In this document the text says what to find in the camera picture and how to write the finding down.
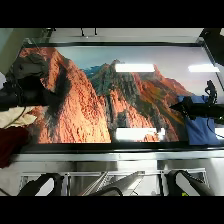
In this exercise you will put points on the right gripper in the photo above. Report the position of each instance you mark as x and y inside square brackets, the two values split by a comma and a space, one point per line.
[190, 108]

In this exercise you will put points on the dark green T-shirt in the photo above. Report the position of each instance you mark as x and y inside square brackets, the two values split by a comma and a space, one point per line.
[62, 83]

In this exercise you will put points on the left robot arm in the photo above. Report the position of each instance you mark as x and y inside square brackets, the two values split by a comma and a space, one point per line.
[20, 95]

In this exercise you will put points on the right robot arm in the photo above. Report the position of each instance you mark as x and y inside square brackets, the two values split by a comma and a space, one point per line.
[213, 110]

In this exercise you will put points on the blue garment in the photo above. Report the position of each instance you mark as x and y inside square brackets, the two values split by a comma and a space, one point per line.
[200, 133]

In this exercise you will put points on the cream garment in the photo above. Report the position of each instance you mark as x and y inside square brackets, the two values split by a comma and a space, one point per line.
[13, 116]

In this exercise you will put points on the dark red garment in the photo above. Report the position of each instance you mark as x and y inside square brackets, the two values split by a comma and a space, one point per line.
[11, 143]

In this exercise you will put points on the silver frame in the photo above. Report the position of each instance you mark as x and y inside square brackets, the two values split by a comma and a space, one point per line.
[133, 156]

